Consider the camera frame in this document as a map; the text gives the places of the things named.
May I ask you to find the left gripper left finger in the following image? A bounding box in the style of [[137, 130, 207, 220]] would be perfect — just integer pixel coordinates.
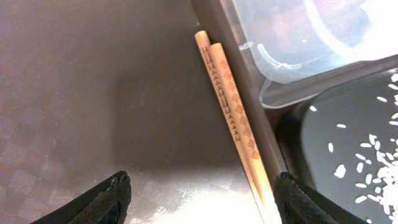
[[33, 170, 132, 224]]

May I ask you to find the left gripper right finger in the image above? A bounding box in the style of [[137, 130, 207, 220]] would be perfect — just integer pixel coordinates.
[[274, 172, 367, 224]]

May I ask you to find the wooden chopstick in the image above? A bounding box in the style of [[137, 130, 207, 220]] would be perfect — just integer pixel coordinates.
[[210, 43, 282, 224], [194, 30, 265, 218]]

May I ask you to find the clear plastic waste bin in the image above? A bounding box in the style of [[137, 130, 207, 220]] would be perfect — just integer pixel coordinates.
[[233, 0, 397, 109]]

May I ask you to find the black plastic tray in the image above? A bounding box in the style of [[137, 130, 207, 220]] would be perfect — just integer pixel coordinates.
[[277, 69, 397, 223]]

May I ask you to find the spilled rice pile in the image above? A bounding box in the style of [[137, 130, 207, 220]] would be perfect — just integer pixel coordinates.
[[309, 73, 398, 224]]

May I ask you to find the brown serving tray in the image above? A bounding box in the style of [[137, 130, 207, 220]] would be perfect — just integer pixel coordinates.
[[1, 0, 262, 223]]

